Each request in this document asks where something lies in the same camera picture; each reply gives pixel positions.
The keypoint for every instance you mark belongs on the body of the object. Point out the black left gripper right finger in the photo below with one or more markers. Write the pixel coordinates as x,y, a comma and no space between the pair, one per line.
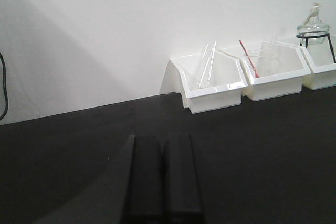
182,202

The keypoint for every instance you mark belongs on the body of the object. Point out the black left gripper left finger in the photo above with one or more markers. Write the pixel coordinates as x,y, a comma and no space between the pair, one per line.
145,203

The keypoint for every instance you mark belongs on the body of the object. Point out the clear beaker in bin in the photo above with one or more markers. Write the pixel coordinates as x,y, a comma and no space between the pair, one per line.
266,63

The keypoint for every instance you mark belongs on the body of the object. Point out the clear glass tubes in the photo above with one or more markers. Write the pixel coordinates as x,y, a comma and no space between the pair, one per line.
204,68

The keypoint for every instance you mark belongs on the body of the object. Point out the white left storage bin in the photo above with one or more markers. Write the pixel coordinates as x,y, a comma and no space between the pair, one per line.
225,86

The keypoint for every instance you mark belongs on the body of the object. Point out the white storage bin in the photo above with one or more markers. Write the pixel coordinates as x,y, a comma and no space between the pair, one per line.
319,60
225,86
288,81

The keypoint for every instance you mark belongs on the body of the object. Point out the red striped stirring rod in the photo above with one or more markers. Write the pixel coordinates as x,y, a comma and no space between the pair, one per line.
249,59

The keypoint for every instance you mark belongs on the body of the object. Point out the white middle storage bin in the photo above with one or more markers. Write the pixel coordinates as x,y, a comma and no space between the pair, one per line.
288,81

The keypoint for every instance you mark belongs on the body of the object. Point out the white right storage bin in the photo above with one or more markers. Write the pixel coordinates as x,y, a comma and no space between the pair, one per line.
319,60

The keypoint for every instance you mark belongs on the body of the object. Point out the glass alcohol lamp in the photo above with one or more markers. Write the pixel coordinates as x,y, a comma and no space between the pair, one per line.
313,23

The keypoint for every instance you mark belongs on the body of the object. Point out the black wire tripod stand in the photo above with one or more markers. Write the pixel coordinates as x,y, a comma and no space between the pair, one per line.
331,48

